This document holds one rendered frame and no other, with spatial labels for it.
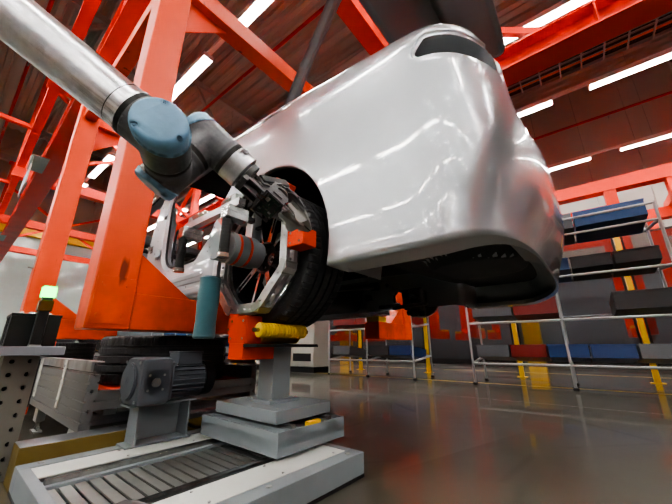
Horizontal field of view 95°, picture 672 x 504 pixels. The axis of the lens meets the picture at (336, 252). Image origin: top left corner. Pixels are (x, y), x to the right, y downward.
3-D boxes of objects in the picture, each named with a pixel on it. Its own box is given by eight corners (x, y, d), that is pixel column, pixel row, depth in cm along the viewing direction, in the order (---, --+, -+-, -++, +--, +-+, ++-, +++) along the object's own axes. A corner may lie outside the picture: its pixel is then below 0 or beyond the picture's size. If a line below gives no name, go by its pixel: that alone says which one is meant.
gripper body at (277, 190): (267, 225, 76) (228, 191, 73) (278, 212, 84) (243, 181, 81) (286, 206, 73) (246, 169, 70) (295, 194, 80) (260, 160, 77)
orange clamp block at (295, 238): (300, 252, 126) (316, 247, 120) (285, 247, 120) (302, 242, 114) (300, 236, 128) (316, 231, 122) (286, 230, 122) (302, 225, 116)
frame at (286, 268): (296, 310, 118) (300, 184, 134) (283, 309, 113) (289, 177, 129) (218, 319, 150) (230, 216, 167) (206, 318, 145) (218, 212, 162)
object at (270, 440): (344, 438, 128) (343, 412, 130) (276, 463, 101) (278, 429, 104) (267, 421, 158) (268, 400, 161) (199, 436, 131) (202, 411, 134)
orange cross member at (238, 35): (393, 187, 380) (391, 158, 392) (185, 26, 189) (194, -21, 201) (385, 190, 387) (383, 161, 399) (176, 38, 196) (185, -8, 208)
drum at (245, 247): (266, 268, 136) (268, 237, 140) (222, 257, 120) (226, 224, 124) (247, 272, 144) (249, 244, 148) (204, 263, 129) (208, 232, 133)
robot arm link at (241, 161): (229, 169, 81) (250, 142, 76) (244, 182, 82) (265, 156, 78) (212, 179, 73) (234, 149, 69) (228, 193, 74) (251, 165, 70)
